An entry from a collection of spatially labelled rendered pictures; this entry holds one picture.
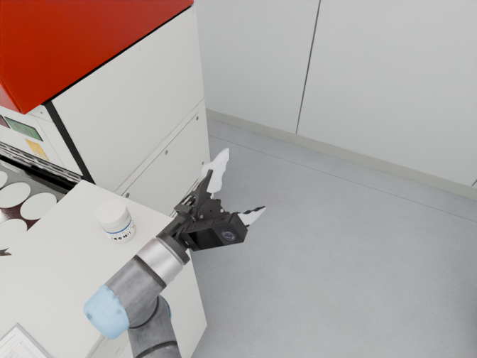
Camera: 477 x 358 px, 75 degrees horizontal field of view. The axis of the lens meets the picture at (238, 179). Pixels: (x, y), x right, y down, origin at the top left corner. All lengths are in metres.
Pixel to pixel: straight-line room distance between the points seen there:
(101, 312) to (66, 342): 0.27
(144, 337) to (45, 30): 0.66
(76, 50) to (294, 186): 1.65
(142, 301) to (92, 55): 0.65
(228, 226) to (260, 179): 1.73
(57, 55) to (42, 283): 0.53
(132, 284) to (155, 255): 0.05
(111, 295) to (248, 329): 1.25
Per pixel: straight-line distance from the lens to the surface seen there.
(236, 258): 1.86
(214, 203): 0.56
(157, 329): 0.60
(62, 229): 0.94
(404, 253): 2.11
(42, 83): 0.87
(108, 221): 0.78
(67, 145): 0.95
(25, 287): 0.89
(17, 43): 0.83
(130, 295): 0.53
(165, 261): 0.53
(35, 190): 1.17
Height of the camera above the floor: 1.66
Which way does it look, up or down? 49 degrees down
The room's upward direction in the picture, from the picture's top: straight up
